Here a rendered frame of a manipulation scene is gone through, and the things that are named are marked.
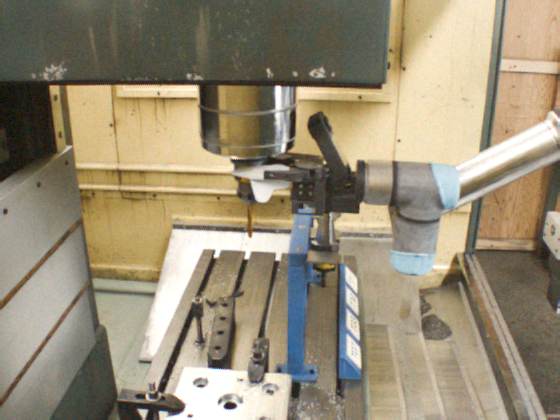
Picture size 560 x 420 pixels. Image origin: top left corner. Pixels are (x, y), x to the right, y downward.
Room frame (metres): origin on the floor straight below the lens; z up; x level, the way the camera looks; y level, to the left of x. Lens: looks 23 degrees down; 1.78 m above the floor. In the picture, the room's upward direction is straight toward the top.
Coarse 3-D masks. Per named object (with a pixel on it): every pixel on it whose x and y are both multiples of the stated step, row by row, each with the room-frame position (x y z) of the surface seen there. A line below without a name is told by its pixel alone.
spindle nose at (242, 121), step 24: (216, 96) 0.83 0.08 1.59; (240, 96) 0.82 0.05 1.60; (264, 96) 0.82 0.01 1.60; (288, 96) 0.85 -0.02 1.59; (216, 120) 0.83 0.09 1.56; (240, 120) 0.82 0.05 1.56; (264, 120) 0.82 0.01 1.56; (288, 120) 0.85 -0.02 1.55; (216, 144) 0.83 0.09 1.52; (240, 144) 0.82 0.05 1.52; (264, 144) 0.82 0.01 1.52; (288, 144) 0.85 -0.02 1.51
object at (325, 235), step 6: (324, 216) 1.09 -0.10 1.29; (330, 216) 1.09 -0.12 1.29; (318, 222) 1.10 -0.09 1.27; (324, 222) 1.09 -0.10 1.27; (330, 222) 1.09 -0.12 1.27; (318, 228) 1.09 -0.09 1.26; (324, 228) 1.09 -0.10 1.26; (330, 228) 1.09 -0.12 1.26; (318, 234) 1.09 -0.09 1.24; (324, 234) 1.08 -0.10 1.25; (330, 234) 1.09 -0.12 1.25; (318, 240) 1.09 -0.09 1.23; (324, 240) 1.08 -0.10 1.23; (330, 240) 1.08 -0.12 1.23
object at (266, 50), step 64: (0, 0) 0.81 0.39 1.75; (64, 0) 0.80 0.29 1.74; (128, 0) 0.79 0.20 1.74; (192, 0) 0.78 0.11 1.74; (256, 0) 0.77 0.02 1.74; (320, 0) 0.76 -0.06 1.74; (384, 0) 0.76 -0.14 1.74; (0, 64) 0.81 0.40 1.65; (64, 64) 0.80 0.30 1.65; (128, 64) 0.79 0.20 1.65; (192, 64) 0.78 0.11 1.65; (256, 64) 0.77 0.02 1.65; (320, 64) 0.76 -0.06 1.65; (384, 64) 0.76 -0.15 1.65
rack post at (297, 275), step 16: (288, 272) 1.04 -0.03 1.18; (304, 272) 1.04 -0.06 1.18; (288, 288) 1.04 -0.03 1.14; (304, 288) 1.04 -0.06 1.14; (288, 304) 1.04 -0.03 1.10; (304, 304) 1.04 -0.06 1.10; (288, 320) 1.04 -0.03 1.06; (304, 320) 1.04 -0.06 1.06; (288, 336) 1.04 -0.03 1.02; (304, 336) 1.04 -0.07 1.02; (288, 352) 1.04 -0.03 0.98; (304, 352) 1.05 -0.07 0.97; (288, 368) 1.04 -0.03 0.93; (304, 368) 1.06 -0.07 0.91
